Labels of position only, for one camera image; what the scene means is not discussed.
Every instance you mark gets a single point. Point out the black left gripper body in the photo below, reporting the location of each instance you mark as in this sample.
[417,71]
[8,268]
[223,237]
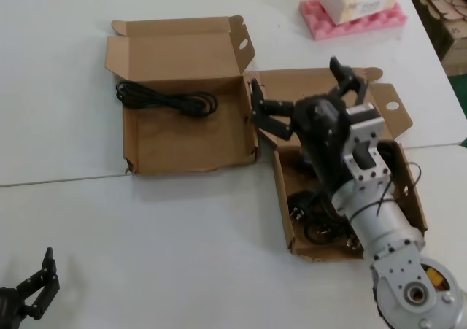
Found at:
[9,305]

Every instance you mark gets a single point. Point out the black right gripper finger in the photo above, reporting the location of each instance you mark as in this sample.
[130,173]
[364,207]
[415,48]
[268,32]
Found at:
[273,117]
[348,79]

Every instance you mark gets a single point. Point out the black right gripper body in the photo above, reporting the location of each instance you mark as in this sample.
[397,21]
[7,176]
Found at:
[321,132]

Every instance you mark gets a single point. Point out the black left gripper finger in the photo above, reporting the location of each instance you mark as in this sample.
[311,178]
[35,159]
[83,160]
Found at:
[44,289]

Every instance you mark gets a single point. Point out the empty open cardboard box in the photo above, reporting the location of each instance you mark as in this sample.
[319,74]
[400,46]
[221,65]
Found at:
[189,143]

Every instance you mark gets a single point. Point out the stacked brown cardboard boxes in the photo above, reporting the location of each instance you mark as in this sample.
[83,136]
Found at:
[441,19]

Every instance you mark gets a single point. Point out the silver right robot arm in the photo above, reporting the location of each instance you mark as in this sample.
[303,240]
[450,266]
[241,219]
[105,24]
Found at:
[386,230]

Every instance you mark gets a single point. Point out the pink foam pad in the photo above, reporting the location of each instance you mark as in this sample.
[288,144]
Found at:
[350,28]

